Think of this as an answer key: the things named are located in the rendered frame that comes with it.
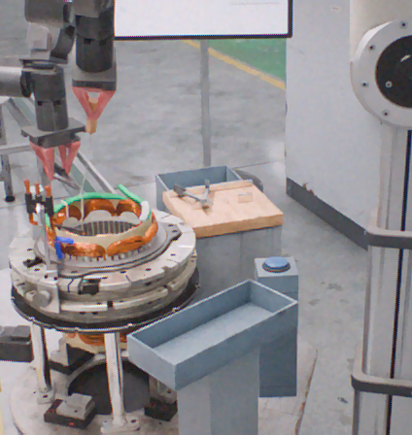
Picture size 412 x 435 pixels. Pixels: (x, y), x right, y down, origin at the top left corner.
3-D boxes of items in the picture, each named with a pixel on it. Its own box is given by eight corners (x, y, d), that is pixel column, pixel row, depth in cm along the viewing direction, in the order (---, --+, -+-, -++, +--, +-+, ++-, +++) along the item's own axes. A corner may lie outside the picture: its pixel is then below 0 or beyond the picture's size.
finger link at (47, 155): (32, 177, 150) (26, 129, 146) (67, 168, 154) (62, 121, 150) (48, 188, 145) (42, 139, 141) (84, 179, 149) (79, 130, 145)
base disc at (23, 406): (2, 353, 164) (1, 350, 164) (187, 319, 174) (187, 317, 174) (19, 480, 130) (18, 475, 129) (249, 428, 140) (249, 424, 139)
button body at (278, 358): (258, 397, 150) (257, 276, 140) (255, 376, 156) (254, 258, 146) (296, 396, 150) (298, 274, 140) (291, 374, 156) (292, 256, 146)
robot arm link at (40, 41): (49, 25, 136) (69, 33, 145) (-14, 23, 139) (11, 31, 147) (45, 97, 137) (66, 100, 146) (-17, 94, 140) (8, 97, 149)
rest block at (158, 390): (150, 398, 144) (148, 374, 142) (165, 382, 148) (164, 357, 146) (171, 405, 142) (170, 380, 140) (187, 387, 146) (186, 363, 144)
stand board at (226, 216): (162, 202, 170) (162, 191, 169) (248, 189, 175) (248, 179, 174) (189, 239, 153) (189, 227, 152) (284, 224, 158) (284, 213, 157)
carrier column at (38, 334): (38, 389, 151) (24, 290, 142) (51, 387, 151) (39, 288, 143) (40, 397, 148) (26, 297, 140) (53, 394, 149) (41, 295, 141)
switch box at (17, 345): (-2, 343, 170) (-5, 320, 168) (43, 347, 168) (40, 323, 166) (-14, 359, 164) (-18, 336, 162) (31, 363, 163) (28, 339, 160)
